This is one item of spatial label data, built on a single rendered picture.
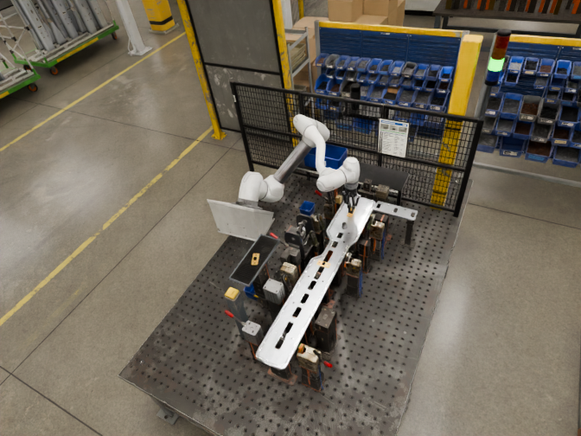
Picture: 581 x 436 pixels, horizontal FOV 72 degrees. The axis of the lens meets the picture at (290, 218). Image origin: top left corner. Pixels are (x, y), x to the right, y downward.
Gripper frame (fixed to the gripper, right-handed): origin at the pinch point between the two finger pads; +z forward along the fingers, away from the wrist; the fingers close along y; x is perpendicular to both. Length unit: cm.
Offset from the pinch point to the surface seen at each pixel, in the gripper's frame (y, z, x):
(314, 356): 22, 1, -106
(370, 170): -2.8, 3.3, 46.7
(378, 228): 22.1, 3.4, -8.2
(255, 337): -12, 4, -109
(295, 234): -19, -12, -46
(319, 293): 7, 7, -67
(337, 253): 4.8, 6.5, -35.6
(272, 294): -15, -2, -83
